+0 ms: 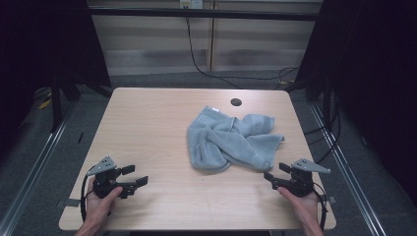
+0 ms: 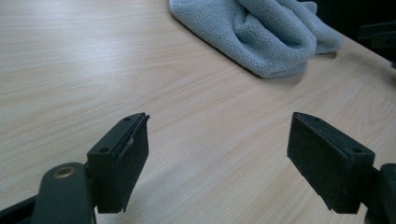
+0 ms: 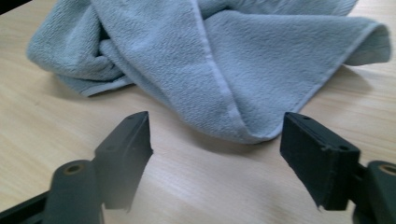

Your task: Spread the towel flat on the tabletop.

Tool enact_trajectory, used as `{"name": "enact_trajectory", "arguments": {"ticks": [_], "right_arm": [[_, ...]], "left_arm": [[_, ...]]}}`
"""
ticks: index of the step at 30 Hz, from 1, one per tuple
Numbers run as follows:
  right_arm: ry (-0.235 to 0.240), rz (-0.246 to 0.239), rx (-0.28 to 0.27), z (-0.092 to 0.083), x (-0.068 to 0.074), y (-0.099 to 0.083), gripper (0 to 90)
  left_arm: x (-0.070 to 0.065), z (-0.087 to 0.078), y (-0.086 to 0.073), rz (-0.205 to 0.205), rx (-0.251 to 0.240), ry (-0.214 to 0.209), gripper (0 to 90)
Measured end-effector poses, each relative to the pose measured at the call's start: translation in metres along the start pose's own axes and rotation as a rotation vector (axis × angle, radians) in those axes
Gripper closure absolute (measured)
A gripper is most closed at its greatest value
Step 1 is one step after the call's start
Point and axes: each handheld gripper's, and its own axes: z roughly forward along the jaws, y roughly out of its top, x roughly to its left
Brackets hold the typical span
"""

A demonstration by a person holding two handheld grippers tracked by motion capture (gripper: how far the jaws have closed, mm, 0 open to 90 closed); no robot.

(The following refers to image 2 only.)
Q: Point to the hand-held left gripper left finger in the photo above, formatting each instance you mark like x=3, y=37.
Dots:
x=124, y=168

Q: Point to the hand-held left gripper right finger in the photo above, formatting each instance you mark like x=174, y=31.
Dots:
x=327, y=168

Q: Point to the light blue towel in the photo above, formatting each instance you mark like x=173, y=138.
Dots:
x=249, y=37

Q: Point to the black metal frame part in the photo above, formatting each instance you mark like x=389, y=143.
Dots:
x=378, y=34

